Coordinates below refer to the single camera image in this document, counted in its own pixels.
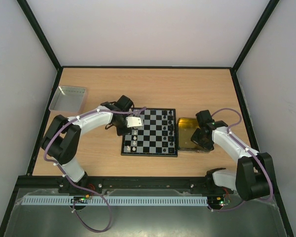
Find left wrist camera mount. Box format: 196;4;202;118
126;116;144;128

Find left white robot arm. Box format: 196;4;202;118
41;95;134;183

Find black magnetic chess board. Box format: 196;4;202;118
121;108;178;157

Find silver metal tray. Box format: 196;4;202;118
49;85;87;115

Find gold metal tin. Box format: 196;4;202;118
177;118;211;153

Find black frame enclosure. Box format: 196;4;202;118
0;0;296;237

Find white slotted cable duct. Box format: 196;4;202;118
21;196;208;206

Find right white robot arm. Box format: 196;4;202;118
191;110;276;201

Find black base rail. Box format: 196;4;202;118
58;175;274;196

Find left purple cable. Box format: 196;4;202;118
43;106;148;233

